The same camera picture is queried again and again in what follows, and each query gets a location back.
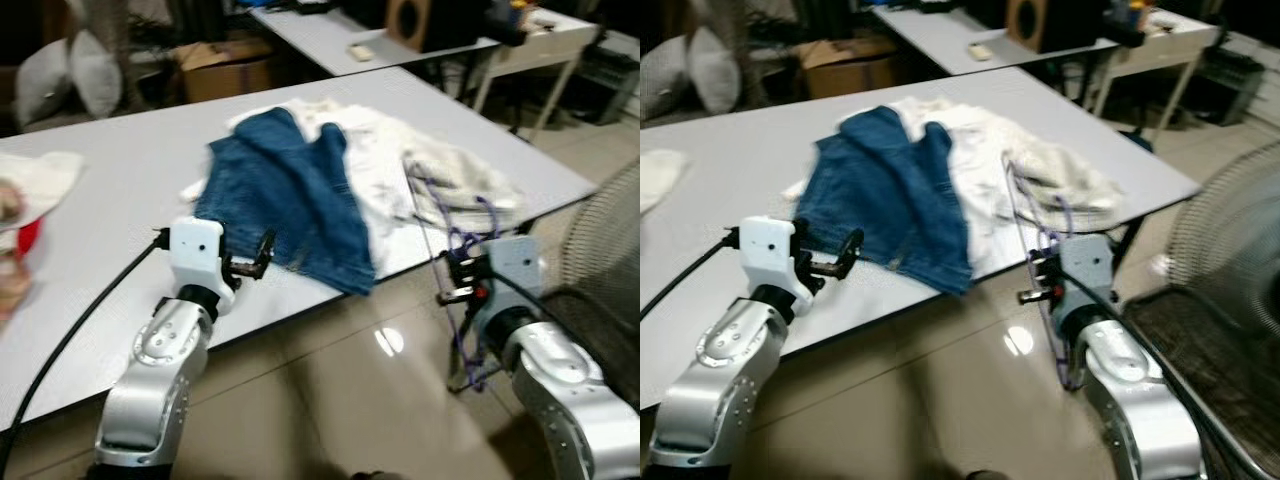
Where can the black device with yellow top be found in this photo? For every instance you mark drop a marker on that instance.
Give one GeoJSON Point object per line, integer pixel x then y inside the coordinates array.
{"type": "Point", "coordinates": [508, 25]}
{"type": "Point", "coordinates": [1128, 25]}

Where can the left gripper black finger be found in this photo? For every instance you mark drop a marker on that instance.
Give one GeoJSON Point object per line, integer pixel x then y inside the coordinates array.
{"type": "Point", "coordinates": [265, 248]}
{"type": "Point", "coordinates": [852, 247]}
{"type": "Point", "coordinates": [830, 269]}
{"type": "Point", "coordinates": [252, 270]}

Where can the colourful patterned garment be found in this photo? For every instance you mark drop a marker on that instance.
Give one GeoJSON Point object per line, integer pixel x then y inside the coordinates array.
{"type": "Point", "coordinates": [10, 280]}

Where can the small white remote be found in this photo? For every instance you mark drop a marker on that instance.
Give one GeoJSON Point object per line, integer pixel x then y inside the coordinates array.
{"type": "Point", "coordinates": [980, 51]}
{"type": "Point", "coordinates": [361, 51]}

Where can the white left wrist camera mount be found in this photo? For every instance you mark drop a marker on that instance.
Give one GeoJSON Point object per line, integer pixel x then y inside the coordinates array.
{"type": "Point", "coordinates": [765, 245]}
{"type": "Point", "coordinates": [195, 250]}

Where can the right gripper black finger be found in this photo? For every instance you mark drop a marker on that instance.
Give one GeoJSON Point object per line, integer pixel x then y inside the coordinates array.
{"type": "Point", "coordinates": [455, 294]}
{"type": "Point", "coordinates": [460, 261]}
{"type": "Point", "coordinates": [1038, 260]}
{"type": "Point", "coordinates": [1033, 295]}

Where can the white garment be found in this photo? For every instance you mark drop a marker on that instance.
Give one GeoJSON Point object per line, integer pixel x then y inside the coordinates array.
{"type": "Point", "coordinates": [380, 170]}
{"type": "Point", "coordinates": [980, 150]}

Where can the black storage crate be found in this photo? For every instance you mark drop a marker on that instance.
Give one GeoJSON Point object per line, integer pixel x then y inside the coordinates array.
{"type": "Point", "coordinates": [1230, 80]}
{"type": "Point", "coordinates": [610, 75]}

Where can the white desk with metal legs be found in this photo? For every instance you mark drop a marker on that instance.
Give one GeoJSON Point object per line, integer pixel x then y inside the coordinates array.
{"type": "Point", "coordinates": [920, 30]}
{"type": "Point", "coordinates": [300, 35]}

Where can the cream white cloth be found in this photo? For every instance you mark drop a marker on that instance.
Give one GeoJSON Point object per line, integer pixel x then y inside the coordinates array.
{"type": "Point", "coordinates": [40, 185]}
{"type": "Point", "coordinates": [660, 178]}

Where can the blue denim jeans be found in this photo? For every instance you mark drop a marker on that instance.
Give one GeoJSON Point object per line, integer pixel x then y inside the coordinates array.
{"type": "Point", "coordinates": [890, 190]}
{"type": "Point", "coordinates": [290, 190]}

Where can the wooden speaker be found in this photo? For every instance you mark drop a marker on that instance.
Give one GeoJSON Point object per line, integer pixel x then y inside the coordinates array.
{"type": "Point", "coordinates": [405, 20]}
{"type": "Point", "coordinates": [1028, 22]}

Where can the small red cloth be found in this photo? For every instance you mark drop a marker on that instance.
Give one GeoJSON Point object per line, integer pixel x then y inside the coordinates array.
{"type": "Point", "coordinates": [32, 240]}

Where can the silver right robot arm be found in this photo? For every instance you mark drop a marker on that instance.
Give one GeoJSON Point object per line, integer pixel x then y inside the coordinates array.
{"type": "Point", "coordinates": [560, 400]}
{"type": "Point", "coordinates": [1130, 400]}

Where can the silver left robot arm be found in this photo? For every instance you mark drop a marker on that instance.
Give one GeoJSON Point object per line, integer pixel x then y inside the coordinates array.
{"type": "Point", "coordinates": [150, 400]}
{"type": "Point", "coordinates": [715, 400]}

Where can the open brown cardboard box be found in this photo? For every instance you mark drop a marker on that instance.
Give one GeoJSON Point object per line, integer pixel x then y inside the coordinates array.
{"type": "Point", "coordinates": [225, 75]}
{"type": "Point", "coordinates": [850, 70]}

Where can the beige knit garment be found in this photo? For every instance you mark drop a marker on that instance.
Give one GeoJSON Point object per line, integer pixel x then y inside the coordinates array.
{"type": "Point", "coordinates": [460, 185]}
{"type": "Point", "coordinates": [1070, 185]}

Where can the grey pillow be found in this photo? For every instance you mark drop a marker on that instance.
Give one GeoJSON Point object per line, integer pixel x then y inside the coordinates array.
{"type": "Point", "coordinates": [42, 85]}
{"type": "Point", "coordinates": [95, 75]}
{"type": "Point", "coordinates": [715, 70]}
{"type": "Point", "coordinates": [662, 80]}

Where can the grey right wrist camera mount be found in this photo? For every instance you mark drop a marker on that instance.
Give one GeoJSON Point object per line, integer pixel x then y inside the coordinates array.
{"type": "Point", "coordinates": [1090, 265]}
{"type": "Point", "coordinates": [515, 265]}

